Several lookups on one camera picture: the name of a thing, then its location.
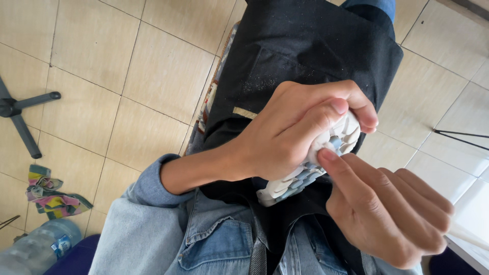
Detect black stand base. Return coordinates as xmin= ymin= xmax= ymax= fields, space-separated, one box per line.
xmin=0 ymin=76 xmax=62 ymax=160

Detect white and blue petal craft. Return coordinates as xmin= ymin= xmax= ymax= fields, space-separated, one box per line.
xmin=256 ymin=110 xmax=362 ymax=208

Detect thin black tripod legs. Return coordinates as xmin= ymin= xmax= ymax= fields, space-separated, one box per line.
xmin=433 ymin=129 xmax=489 ymax=152

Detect thin dark rod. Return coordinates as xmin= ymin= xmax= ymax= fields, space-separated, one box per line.
xmin=0 ymin=215 xmax=21 ymax=230

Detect black apron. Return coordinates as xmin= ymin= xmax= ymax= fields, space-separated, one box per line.
xmin=199 ymin=0 xmax=404 ymax=275

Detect clear plastic water bottle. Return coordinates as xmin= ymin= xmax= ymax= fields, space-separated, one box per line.
xmin=0 ymin=218 xmax=82 ymax=275

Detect person's left hand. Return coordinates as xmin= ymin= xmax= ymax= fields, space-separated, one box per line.
xmin=229 ymin=79 xmax=379 ymax=182

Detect patterned seat cushion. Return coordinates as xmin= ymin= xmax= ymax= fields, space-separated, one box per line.
xmin=183 ymin=21 xmax=240 ymax=157

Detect person's right hand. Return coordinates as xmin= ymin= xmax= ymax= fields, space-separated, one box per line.
xmin=317 ymin=148 xmax=456 ymax=270

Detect dark blue seat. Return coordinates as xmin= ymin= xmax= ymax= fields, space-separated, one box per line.
xmin=43 ymin=234 xmax=101 ymax=275

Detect blue jeans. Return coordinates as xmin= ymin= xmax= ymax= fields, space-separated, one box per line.
xmin=339 ymin=0 xmax=396 ymax=40

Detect light denim jacket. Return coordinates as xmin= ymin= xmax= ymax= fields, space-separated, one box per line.
xmin=89 ymin=154 xmax=423 ymax=275

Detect colourful crumpled cloth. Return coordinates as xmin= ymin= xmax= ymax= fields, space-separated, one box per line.
xmin=25 ymin=164 xmax=94 ymax=221

